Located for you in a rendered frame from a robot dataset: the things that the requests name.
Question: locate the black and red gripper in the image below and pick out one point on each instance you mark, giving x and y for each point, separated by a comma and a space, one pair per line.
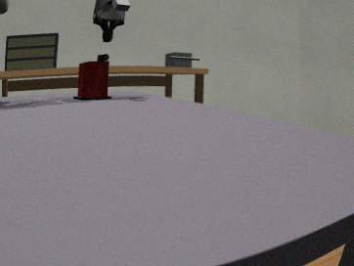
107, 12

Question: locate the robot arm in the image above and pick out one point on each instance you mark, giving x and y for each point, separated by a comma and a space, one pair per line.
119, 5

